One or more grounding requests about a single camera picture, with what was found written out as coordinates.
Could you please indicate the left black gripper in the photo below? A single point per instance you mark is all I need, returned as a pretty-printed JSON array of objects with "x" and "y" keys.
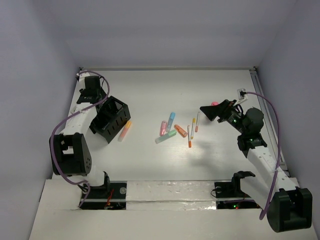
[{"x": 88, "y": 97}]

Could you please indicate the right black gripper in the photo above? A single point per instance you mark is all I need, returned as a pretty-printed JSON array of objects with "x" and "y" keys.
[{"x": 224, "y": 108}]

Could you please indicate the yellow orange highlighter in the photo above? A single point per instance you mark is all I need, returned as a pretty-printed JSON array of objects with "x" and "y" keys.
[{"x": 124, "y": 130}]

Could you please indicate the blue highlighter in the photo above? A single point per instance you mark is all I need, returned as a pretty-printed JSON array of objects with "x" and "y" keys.
[{"x": 170, "y": 122}]

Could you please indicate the pink highlighter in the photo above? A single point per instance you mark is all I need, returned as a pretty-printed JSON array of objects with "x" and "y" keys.
[{"x": 163, "y": 128}]

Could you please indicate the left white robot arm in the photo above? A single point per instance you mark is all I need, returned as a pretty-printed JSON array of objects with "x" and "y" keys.
[{"x": 70, "y": 155}]

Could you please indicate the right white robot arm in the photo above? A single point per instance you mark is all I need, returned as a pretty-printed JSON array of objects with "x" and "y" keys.
[{"x": 286, "y": 206}]

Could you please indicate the black slotted organizer box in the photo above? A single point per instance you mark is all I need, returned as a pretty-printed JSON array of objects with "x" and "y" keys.
[{"x": 110, "y": 119}]

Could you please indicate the yellow tipped white marker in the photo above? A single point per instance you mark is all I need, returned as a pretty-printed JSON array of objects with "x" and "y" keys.
[{"x": 193, "y": 128}]

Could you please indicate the peach tipped white marker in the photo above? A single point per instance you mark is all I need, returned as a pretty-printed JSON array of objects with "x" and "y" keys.
[{"x": 197, "y": 122}]

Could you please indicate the orange tipped white marker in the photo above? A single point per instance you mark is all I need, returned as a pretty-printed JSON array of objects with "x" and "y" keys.
[{"x": 189, "y": 136}]

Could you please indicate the green highlighter centre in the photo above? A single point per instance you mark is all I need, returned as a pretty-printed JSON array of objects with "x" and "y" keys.
[{"x": 166, "y": 136}]

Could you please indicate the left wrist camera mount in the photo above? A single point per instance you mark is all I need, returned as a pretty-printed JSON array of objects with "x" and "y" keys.
[{"x": 80, "y": 76}]

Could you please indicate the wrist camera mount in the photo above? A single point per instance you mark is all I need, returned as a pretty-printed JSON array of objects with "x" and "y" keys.
[
  {"x": 242, "y": 96},
  {"x": 80, "y": 76}
]

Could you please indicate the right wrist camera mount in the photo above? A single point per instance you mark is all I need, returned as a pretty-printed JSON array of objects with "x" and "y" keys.
[{"x": 242, "y": 96}]

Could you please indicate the aluminium side rail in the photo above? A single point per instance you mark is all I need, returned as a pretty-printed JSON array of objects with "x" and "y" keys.
[{"x": 267, "y": 111}]

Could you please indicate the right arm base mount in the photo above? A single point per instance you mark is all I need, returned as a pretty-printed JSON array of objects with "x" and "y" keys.
[{"x": 228, "y": 198}]

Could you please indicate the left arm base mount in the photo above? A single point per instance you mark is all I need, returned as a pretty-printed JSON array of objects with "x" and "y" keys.
[{"x": 100, "y": 198}]

